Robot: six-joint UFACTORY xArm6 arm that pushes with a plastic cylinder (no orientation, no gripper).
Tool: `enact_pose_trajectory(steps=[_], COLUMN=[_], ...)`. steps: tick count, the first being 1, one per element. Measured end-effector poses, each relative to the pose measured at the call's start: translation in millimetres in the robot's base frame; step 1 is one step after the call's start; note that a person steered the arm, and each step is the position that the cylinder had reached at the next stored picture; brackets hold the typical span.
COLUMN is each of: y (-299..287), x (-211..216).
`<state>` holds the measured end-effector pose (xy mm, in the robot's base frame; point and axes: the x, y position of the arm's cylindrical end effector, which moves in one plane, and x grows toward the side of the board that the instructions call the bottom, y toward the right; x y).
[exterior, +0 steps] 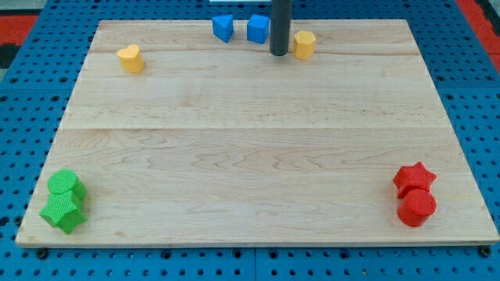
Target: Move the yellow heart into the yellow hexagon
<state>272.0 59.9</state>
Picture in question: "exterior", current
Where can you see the blue triangle block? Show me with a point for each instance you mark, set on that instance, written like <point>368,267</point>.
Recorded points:
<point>222,27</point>

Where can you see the green star block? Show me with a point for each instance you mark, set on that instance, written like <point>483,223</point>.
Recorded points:
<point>64,211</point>

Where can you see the blue cube block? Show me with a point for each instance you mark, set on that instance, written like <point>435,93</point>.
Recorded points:
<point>258,28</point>

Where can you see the red cylinder block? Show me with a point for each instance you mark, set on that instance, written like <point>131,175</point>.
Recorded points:
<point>416,207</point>

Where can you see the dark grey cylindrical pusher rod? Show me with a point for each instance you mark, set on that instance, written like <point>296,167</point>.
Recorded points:
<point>280,22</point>

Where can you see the yellow hexagon block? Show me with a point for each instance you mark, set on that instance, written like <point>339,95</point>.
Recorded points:
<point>304,44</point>

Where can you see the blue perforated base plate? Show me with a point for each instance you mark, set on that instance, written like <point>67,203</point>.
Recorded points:
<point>40,79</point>

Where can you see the green cylinder block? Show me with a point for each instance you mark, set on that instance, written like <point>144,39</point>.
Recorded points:
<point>66,180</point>

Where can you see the yellow heart block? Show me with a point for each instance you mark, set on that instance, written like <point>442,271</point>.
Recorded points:
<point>130,59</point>

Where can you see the red star block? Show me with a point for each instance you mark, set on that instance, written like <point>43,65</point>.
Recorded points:
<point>413,177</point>

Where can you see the light wooden board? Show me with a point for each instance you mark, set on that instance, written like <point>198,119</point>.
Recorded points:
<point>220,144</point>

